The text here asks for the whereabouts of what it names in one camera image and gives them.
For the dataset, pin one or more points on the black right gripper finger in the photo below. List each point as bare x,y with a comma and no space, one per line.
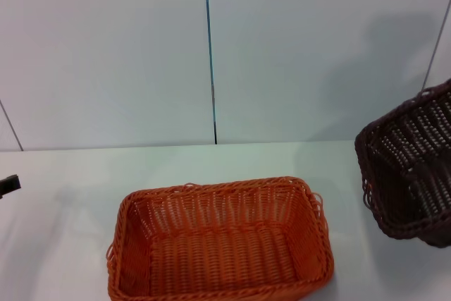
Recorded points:
421,195

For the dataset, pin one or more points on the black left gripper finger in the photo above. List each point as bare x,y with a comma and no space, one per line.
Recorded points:
8,186

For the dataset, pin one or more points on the dark brown woven basket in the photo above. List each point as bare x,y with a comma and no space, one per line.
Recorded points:
394,160

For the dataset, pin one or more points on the orange woven plastic basket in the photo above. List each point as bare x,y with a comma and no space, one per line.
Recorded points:
218,251

